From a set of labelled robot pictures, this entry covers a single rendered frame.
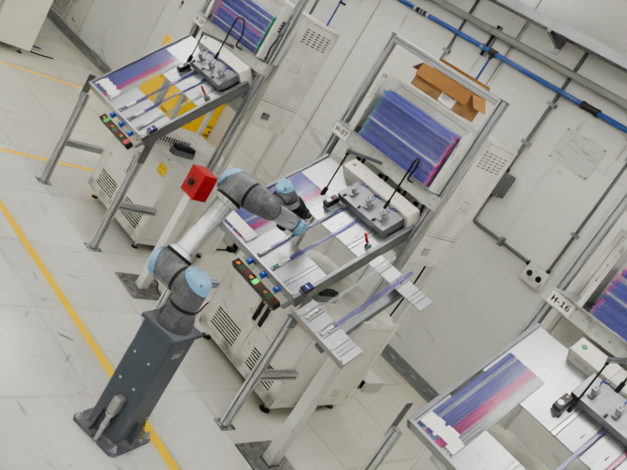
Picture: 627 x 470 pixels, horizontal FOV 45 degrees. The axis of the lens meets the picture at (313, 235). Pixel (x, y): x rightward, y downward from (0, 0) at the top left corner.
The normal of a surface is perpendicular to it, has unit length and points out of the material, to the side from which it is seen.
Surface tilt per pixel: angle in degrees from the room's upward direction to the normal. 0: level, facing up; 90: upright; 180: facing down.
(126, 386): 90
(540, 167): 90
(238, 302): 90
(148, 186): 90
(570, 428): 44
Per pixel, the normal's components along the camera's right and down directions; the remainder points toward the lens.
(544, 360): -0.07, -0.68
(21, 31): 0.59, 0.56
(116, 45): -0.63, -0.13
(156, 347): -0.44, 0.04
